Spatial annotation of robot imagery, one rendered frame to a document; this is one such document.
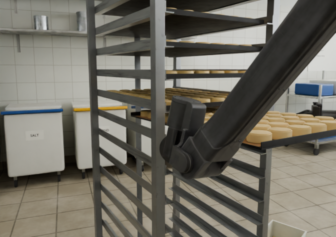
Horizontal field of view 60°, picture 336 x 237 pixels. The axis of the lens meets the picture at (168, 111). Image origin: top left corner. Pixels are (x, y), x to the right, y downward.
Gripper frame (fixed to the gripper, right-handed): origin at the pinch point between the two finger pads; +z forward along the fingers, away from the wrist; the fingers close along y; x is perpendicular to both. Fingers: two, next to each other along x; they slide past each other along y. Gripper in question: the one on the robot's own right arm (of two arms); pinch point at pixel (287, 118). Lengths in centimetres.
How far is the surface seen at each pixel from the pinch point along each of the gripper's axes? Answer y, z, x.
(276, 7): 36.2, 3.8, -8.7
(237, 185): -30.8, 15.3, -17.4
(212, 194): -41, 27, -28
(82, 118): -31, 171, -161
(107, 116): -3, 70, -13
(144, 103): 5.5, 43.8, 12.8
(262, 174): -22.4, 6.6, -8.8
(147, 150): -71, 116, -199
